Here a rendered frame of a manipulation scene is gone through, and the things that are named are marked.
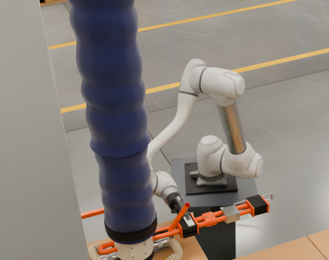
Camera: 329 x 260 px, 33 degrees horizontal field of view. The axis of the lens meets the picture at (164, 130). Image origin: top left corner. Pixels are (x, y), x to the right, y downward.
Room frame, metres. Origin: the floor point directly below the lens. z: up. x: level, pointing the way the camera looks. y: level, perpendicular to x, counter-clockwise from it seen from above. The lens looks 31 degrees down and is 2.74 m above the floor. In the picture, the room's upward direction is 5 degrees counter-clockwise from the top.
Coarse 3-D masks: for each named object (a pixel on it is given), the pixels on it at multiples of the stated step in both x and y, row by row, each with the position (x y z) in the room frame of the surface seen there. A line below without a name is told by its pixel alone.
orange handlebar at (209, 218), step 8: (240, 208) 2.00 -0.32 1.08; (88, 216) 2.04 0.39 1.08; (200, 216) 1.96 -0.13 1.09; (208, 216) 1.95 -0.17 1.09; (216, 216) 1.96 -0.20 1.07; (224, 216) 1.94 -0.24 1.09; (200, 224) 1.90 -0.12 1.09; (208, 224) 1.91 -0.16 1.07; (168, 232) 1.87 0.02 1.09; (176, 232) 1.87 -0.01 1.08; (104, 248) 1.81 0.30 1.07; (112, 248) 1.79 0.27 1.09
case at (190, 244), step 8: (160, 224) 2.08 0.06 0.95; (168, 224) 2.08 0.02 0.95; (104, 240) 2.00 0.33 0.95; (112, 240) 2.00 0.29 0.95; (184, 240) 1.96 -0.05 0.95; (192, 240) 1.95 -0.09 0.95; (88, 248) 1.96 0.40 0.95; (184, 248) 1.90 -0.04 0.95; (192, 248) 1.90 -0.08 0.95; (200, 248) 1.90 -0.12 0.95; (160, 256) 1.86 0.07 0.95; (168, 256) 1.86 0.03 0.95; (184, 256) 1.85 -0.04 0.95; (192, 256) 1.85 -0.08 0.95; (200, 256) 1.84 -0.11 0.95
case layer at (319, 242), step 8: (320, 232) 2.37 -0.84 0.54; (328, 232) 2.36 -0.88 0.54; (296, 240) 2.32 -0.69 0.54; (304, 240) 2.31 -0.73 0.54; (312, 240) 2.31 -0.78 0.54; (320, 240) 2.30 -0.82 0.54; (328, 240) 2.30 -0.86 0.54; (272, 248) 2.28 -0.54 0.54; (280, 248) 2.27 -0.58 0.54; (288, 248) 2.26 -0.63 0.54; (296, 248) 2.26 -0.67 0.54; (304, 248) 2.25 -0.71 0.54; (312, 248) 2.25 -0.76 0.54; (320, 248) 2.24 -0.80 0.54; (328, 248) 2.24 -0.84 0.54; (248, 256) 2.23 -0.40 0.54; (256, 256) 2.22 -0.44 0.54; (264, 256) 2.22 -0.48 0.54; (272, 256) 2.21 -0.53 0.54; (280, 256) 2.21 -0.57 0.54; (288, 256) 2.20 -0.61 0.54; (296, 256) 2.20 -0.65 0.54; (304, 256) 2.19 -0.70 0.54; (312, 256) 2.19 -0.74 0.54; (320, 256) 2.18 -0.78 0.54; (328, 256) 2.18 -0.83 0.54
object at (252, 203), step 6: (252, 198) 2.04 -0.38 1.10; (258, 198) 2.03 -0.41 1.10; (264, 198) 2.03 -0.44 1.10; (252, 204) 1.99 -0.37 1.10; (258, 204) 1.99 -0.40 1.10; (264, 204) 1.98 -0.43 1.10; (252, 210) 1.96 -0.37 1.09; (258, 210) 1.98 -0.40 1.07; (264, 210) 1.99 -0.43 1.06; (252, 216) 1.96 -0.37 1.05
